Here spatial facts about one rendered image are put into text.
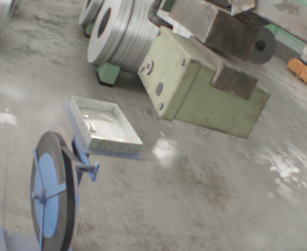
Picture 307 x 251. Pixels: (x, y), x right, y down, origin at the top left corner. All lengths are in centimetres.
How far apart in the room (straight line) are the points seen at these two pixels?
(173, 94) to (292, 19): 26
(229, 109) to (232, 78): 7
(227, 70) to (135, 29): 405
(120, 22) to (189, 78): 400
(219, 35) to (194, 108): 14
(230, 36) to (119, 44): 404
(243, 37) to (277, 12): 16
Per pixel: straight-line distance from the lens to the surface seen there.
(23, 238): 226
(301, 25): 49
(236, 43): 67
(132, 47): 472
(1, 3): 448
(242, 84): 66
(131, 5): 472
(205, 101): 66
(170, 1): 84
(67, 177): 138
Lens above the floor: 169
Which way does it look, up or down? 22 degrees down
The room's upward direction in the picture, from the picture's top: 25 degrees clockwise
